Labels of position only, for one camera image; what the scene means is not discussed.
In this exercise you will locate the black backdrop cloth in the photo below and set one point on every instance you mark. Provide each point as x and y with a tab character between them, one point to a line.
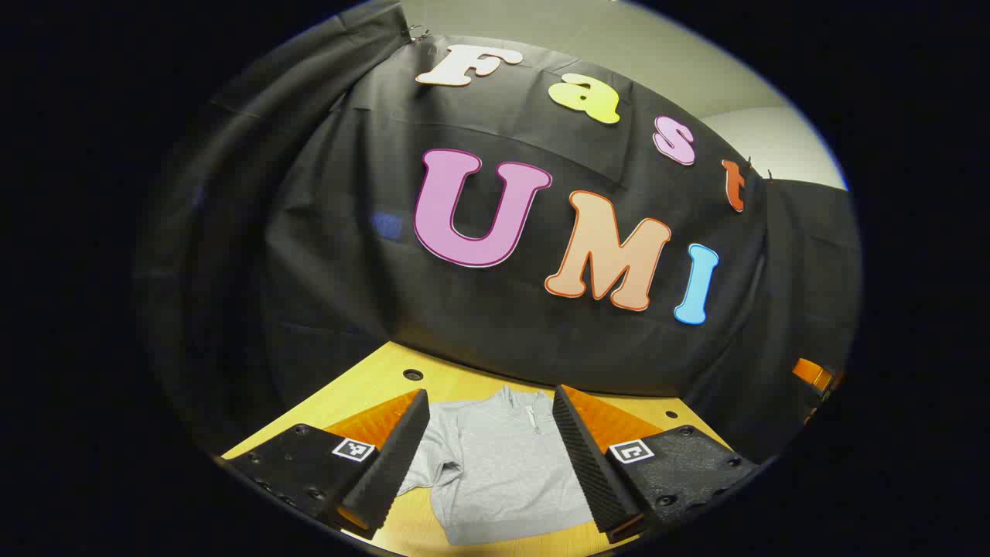
348	294

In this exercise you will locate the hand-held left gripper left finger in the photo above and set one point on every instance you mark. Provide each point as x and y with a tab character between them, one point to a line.
394	464

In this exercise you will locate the grey zip-neck sweatshirt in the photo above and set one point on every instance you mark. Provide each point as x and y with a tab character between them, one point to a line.
495	464

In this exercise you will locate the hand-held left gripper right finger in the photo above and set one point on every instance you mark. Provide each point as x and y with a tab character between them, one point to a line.
592	464

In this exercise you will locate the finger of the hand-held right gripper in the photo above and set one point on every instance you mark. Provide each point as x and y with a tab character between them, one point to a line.
812	374

